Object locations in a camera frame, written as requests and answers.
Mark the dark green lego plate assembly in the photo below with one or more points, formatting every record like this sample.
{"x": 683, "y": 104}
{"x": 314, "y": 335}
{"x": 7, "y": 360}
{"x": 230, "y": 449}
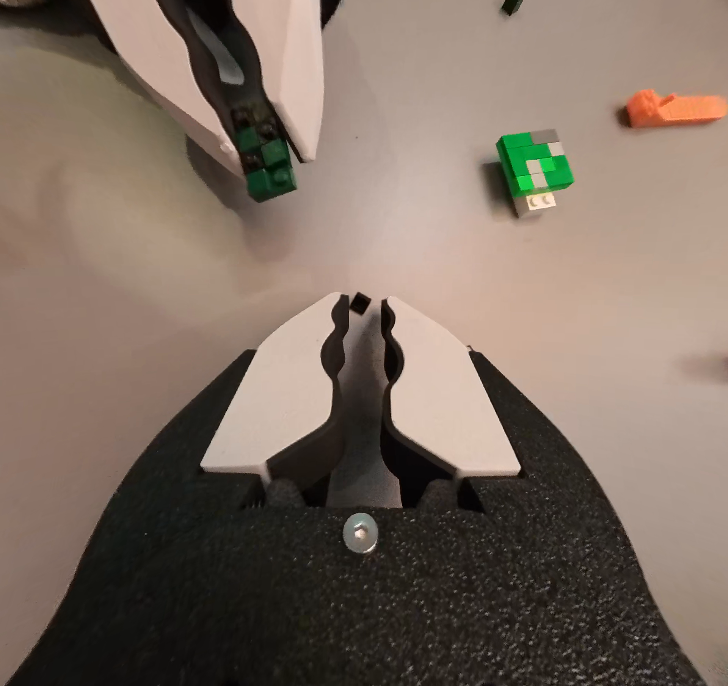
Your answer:
{"x": 267, "y": 162}

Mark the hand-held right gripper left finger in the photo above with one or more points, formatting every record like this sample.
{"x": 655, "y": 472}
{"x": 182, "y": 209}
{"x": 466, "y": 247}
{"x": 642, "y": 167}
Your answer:
{"x": 284, "y": 401}

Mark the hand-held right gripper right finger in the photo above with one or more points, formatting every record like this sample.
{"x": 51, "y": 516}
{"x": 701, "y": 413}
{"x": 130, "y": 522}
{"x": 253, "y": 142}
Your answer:
{"x": 449, "y": 407}

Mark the orange brick separator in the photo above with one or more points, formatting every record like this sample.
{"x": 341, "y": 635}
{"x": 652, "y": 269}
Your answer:
{"x": 677, "y": 108}

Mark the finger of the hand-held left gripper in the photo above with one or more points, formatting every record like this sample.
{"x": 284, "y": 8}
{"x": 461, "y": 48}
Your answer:
{"x": 142, "y": 37}
{"x": 293, "y": 43}

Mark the bright green lego block assembly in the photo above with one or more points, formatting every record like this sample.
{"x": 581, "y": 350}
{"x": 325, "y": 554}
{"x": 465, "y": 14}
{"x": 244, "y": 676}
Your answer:
{"x": 532, "y": 162}

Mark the small black lego piece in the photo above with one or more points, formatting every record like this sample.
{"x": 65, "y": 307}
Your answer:
{"x": 360, "y": 304}

